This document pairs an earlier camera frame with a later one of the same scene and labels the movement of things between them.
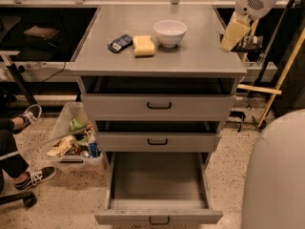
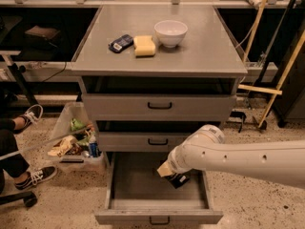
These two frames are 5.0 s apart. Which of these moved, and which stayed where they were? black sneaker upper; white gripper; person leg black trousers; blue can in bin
Moved: white gripper
Stayed: black sneaker upper; blue can in bin; person leg black trousers
